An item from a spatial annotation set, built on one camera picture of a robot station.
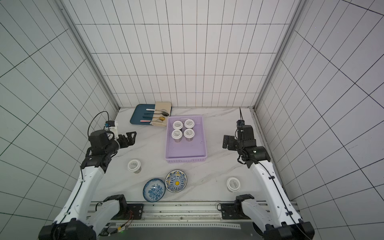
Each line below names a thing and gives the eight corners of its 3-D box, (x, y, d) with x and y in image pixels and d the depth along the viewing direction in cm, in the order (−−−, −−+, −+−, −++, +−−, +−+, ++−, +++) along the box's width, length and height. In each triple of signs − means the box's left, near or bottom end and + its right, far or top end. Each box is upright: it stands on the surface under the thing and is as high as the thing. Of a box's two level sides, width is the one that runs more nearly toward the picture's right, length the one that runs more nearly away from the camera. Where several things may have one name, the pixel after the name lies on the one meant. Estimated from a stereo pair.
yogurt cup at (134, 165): (129, 173, 86) (125, 169, 81) (132, 163, 90) (129, 159, 85) (141, 173, 86) (138, 170, 81) (143, 163, 90) (140, 159, 85)
